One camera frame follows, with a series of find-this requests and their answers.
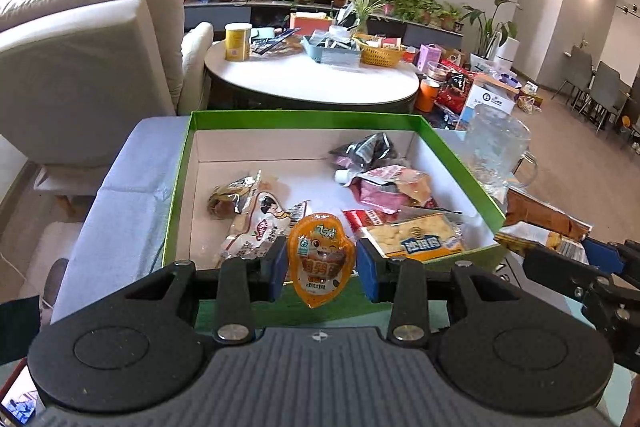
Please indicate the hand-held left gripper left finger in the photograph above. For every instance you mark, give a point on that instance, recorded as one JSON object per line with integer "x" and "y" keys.
{"x": 278, "y": 268}

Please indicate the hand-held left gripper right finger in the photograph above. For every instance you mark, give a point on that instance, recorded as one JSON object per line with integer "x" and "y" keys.
{"x": 367, "y": 272}

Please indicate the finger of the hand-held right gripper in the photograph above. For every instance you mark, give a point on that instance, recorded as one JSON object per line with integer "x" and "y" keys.
{"x": 605, "y": 255}
{"x": 560, "y": 269}

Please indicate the orange jelly cup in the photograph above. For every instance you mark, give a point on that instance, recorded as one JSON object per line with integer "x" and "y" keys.
{"x": 320, "y": 257}

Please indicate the yellow white snack packet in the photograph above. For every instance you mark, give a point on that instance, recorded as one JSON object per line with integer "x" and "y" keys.
{"x": 525, "y": 234}

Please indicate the green cardboard box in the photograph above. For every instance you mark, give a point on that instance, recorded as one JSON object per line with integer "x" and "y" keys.
{"x": 300, "y": 122}

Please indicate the person's right forearm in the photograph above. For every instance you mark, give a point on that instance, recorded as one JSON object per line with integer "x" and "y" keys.
{"x": 632, "y": 404}

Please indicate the white printed snack packet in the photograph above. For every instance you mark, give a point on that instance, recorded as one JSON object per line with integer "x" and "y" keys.
{"x": 255, "y": 232}

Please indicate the red snack packet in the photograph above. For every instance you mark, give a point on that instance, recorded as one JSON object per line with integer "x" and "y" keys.
{"x": 372, "y": 218}

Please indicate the yellow cracker packet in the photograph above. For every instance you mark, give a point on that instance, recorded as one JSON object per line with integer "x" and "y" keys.
{"x": 415, "y": 238}

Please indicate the orange chip bag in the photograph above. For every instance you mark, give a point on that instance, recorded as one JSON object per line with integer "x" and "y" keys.
{"x": 540, "y": 212}

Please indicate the pink spouted pouch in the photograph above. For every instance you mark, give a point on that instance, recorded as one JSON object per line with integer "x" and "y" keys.
{"x": 385, "y": 192}

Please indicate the brown snack packet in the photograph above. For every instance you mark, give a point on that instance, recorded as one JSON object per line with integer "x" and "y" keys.
{"x": 232, "y": 199}

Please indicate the black silver snack packet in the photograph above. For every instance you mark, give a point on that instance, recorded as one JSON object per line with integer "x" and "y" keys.
{"x": 365, "y": 149}

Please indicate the clear glass mug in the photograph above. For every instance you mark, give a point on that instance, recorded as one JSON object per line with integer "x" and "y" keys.
{"x": 495, "y": 142}

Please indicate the grey dining chair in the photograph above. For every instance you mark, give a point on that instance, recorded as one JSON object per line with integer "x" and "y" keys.
{"x": 575, "y": 72}
{"x": 605, "y": 92}

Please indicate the grey-blue blanket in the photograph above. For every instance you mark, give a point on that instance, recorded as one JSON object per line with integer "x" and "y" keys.
{"x": 125, "y": 207}

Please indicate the white box blue print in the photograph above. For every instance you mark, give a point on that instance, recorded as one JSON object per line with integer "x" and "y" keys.
{"x": 487, "y": 104}

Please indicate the round white table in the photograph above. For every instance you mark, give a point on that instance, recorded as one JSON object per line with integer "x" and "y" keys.
{"x": 310, "y": 77}

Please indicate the red snack bag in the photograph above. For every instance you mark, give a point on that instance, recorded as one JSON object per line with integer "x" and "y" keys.
{"x": 456, "y": 91}

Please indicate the wicker basket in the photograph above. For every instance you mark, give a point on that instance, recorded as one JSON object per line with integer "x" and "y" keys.
{"x": 381, "y": 56}

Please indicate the blue plastic basket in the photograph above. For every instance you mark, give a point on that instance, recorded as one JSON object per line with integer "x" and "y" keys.
{"x": 330, "y": 56}

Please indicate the pink box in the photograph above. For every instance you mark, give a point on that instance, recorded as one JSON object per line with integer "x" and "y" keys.
{"x": 429, "y": 58}

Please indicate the large leafy plant white pot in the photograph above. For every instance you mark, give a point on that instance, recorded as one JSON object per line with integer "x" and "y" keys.
{"x": 504, "y": 52}

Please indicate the dark snack packet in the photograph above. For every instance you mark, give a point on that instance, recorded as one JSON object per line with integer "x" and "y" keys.
{"x": 272, "y": 42}

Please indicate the yellow canister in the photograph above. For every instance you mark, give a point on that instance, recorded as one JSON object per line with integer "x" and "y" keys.
{"x": 238, "y": 42}

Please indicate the orange box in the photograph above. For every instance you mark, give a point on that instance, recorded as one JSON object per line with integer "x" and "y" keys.
{"x": 310, "y": 22}

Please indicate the dark grey television cabinet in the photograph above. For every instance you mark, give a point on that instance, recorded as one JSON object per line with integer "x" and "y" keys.
{"x": 220, "y": 14}

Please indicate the spider plant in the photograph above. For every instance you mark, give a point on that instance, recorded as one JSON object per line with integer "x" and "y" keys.
{"x": 365, "y": 7}

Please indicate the dark cloth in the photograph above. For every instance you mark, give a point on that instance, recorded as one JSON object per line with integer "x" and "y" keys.
{"x": 19, "y": 327}

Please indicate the cream sofa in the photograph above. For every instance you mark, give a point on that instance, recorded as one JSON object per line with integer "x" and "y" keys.
{"x": 90, "y": 72}

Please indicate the smartphone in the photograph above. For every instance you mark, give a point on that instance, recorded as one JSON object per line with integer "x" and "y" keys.
{"x": 17, "y": 399}

